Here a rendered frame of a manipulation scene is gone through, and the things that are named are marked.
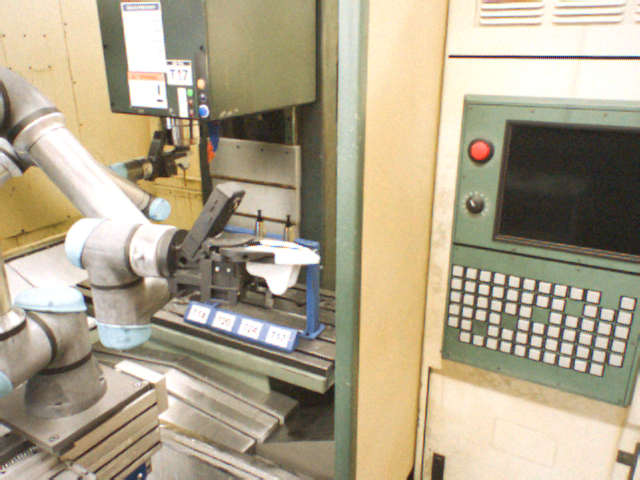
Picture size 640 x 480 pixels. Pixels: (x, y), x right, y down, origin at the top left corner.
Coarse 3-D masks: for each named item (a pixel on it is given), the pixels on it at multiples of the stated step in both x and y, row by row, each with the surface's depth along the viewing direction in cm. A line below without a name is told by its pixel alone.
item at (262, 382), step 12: (156, 348) 206; (168, 348) 202; (180, 348) 199; (204, 360) 195; (216, 360) 192; (228, 372) 190; (240, 372) 188; (252, 372) 185; (252, 384) 186; (264, 384) 184; (276, 384) 188; (288, 384) 196
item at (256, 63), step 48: (96, 0) 178; (144, 0) 169; (192, 0) 161; (240, 0) 173; (288, 0) 195; (192, 48) 166; (240, 48) 176; (288, 48) 200; (240, 96) 180; (288, 96) 205
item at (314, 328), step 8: (312, 264) 178; (312, 272) 179; (312, 280) 180; (312, 288) 181; (312, 296) 182; (312, 304) 183; (312, 312) 184; (312, 320) 185; (312, 328) 186; (320, 328) 190; (304, 336) 185; (312, 336) 185
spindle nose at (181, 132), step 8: (160, 120) 198; (168, 120) 196; (176, 120) 196; (184, 120) 197; (192, 120) 198; (160, 128) 199; (168, 128) 197; (176, 128) 197; (184, 128) 197; (192, 128) 199; (200, 128) 203; (168, 136) 198; (176, 136) 198; (184, 136) 198; (192, 136) 200; (200, 136) 203; (168, 144) 200; (176, 144) 199; (184, 144) 199; (192, 144) 201
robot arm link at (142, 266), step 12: (144, 228) 76; (156, 228) 76; (168, 228) 76; (132, 240) 75; (144, 240) 75; (156, 240) 74; (132, 252) 75; (144, 252) 74; (156, 252) 74; (132, 264) 75; (144, 264) 75; (156, 264) 74; (144, 276) 77; (156, 276) 76
